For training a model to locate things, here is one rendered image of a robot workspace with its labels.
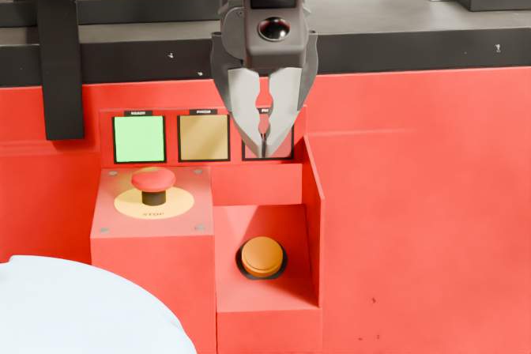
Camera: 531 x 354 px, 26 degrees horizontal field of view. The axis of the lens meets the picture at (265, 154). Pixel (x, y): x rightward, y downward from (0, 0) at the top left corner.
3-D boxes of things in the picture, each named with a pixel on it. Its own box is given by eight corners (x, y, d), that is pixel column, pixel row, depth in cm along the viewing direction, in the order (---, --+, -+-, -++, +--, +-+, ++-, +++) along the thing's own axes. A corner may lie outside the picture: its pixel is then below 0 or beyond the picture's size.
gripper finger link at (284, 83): (293, 133, 106) (295, 39, 102) (299, 162, 101) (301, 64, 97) (259, 133, 106) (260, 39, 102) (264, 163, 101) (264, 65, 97)
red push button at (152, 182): (131, 218, 102) (129, 181, 101) (133, 200, 106) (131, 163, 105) (176, 216, 103) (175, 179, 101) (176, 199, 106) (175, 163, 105)
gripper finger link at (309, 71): (314, 104, 100) (317, 8, 97) (316, 111, 99) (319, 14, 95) (261, 105, 100) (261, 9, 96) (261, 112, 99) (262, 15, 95)
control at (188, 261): (96, 360, 102) (84, 171, 95) (107, 276, 117) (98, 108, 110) (321, 352, 103) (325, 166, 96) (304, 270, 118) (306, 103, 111)
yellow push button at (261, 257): (242, 283, 107) (242, 272, 105) (240, 247, 109) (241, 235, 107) (283, 281, 107) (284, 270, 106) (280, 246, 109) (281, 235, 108)
